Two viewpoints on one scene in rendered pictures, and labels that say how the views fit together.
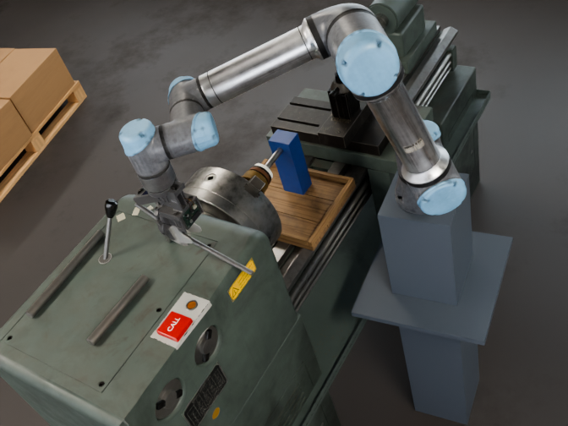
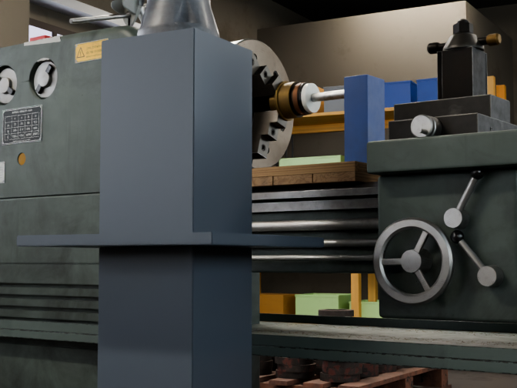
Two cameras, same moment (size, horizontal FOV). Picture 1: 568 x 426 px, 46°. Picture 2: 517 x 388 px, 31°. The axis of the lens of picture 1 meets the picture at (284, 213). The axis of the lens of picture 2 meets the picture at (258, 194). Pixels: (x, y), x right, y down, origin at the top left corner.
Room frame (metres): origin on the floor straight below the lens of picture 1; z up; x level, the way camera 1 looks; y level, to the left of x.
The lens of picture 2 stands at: (1.17, -2.07, 0.71)
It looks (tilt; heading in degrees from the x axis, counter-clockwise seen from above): 4 degrees up; 82
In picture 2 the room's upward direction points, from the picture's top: straight up
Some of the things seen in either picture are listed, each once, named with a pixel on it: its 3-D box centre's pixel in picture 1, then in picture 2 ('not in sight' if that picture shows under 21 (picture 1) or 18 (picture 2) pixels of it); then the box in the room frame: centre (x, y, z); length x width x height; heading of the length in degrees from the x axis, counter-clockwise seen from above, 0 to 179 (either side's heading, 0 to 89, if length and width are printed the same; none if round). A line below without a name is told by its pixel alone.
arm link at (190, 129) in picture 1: (189, 130); not in sight; (1.17, 0.13, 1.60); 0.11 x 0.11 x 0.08; 87
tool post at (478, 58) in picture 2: (343, 100); (462, 77); (1.82, -0.31, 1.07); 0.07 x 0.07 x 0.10; 46
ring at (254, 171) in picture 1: (253, 183); (291, 100); (1.55, 0.06, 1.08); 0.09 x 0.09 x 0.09; 46
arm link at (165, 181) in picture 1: (158, 174); not in sight; (1.16, 0.23, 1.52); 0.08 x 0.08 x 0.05
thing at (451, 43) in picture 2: (341, 83); (463, 44); (1.83, -0.32, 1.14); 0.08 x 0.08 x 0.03
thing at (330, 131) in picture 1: (345, 121); (451, 115); (1.81, -0.30, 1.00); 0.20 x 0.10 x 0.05; 136
